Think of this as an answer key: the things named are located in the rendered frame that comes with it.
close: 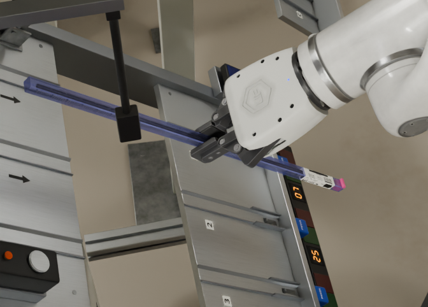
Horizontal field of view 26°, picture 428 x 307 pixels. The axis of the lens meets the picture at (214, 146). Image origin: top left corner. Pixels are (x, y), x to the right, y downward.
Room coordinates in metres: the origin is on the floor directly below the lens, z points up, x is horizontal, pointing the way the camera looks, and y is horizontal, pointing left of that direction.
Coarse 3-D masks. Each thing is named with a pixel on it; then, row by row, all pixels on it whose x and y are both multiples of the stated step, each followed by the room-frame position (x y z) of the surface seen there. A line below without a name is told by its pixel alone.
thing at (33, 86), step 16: (32, 80) 0.56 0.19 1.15; (48, 96) 0.55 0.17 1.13; (64, 96) 0.56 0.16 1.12; (80, 96) 0.57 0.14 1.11; (96, 112) 0.56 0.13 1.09; (112, 112) 0.57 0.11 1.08; (144, 128) 0.57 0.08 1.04; (160, 128) 0.58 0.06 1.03; (176, 128) 0.59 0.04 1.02; (192, 144) 0.58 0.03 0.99; (240, 160) 0.60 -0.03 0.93; (272, 160) 0.61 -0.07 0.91; (304, 176) 0.61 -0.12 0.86
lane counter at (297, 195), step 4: (292, 184) 0.72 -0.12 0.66; (292, 188) 0.71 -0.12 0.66; (296, 188) 0.71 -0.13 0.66; (300, 188) 0.72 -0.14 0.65; (292, 192) 0.70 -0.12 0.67; (296, 192) 0.70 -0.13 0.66; (300, 192) 0.71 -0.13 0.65; (292, 196) 0.69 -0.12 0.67; (296, 196) 0.69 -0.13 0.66; (300, 196) 0.70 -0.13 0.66; (300, 200) 0.69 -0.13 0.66; (304, 200) 0.69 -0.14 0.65
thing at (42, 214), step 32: (0, 64) 0.67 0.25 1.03; (32, 64) 0.70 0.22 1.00; (0, 96) 0.62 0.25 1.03; (32, 96) 0.64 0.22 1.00; (0, 128) 0.58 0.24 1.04; (32, 128) 0.60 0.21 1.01; (64, 128) 0.62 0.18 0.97; (0, 160) 0.53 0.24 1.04; (32, 160) 0.55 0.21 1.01; (64, 160) 0.57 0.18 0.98; (0, 192) 0.49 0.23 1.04; (32, 192) 0.50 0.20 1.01; (64, 192) 0.52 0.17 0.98; (0, 224) 0.45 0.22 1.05; (32, 224) 0.46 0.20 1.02; (64, 224) 0.48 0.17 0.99; (64, 256) 0.44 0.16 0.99; (64, 288) 0.40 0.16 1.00
